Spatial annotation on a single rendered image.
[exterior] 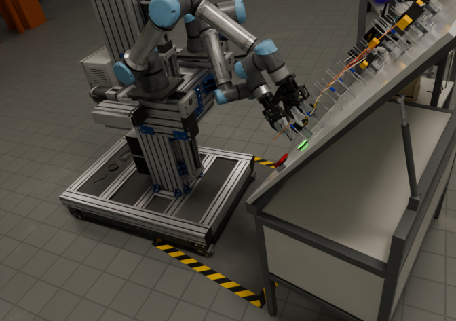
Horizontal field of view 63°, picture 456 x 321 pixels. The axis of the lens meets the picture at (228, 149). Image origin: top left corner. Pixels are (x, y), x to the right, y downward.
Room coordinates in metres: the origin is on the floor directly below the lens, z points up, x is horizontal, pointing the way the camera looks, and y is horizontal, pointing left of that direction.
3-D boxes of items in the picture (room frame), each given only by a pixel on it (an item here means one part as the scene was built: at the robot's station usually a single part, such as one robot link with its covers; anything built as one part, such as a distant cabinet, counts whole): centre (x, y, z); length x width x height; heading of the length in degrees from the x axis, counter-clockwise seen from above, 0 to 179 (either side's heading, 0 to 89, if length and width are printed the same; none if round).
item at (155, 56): (1.82, 0.32, 1.33); 0.13 x 0.12 x 0.14; 148
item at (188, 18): (2.25, 0.06, 1.33); 0.13 x 0.12 x 0.14; 99
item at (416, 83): (2.09, -1.12, 0.76); 0.30 x 0.21 x 0.20; 51
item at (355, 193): (1.37, -0.69, 0.60); 1.17 x 0.58 x 0.40; 137
